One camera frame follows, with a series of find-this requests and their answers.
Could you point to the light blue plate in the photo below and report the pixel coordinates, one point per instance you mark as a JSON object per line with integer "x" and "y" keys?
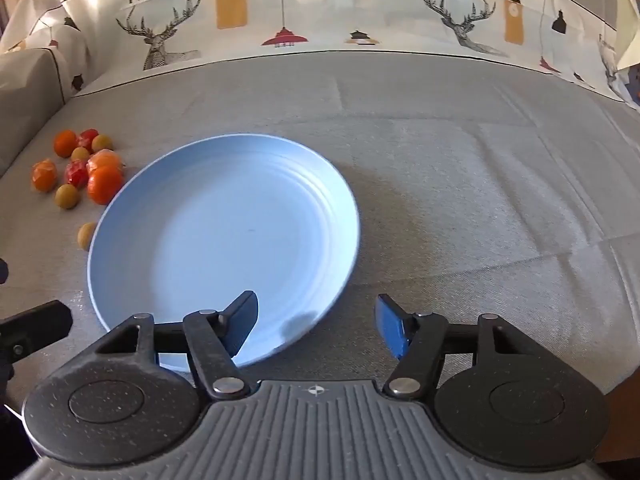
{"x": 225, "y": 240}

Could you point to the peeled tangerine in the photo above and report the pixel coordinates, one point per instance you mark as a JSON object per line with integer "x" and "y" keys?
{"x": 105, "y": 159}
{"x": 44, "y": 175}

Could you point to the yellow longan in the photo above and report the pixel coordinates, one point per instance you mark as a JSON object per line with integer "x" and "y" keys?
{"x": 80, "y": 154}
{"x": 102, "y": 143}
{"x": 86, "y": 236}
{"x": 66, "y": 196}

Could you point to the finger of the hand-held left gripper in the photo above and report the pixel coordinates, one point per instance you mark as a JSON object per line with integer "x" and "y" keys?
{"x": 35, "y": 325}

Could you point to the small orange tangerine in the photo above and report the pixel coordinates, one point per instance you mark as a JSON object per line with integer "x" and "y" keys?
{"x": 65, "y": 143}

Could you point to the grey bed sheet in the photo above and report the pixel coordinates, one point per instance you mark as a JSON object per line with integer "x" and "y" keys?
{"x": 450, "y": 185}

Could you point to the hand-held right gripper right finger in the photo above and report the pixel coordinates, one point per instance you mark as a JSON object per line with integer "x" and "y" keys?
{"x": 390, "y": 327}

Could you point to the large orange tangerine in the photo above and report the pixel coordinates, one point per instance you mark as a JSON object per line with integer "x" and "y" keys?
{"x": 105, "y": 186}

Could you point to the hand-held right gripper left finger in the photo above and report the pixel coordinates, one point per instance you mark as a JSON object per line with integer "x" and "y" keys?
{"x": 244, "y": 322}

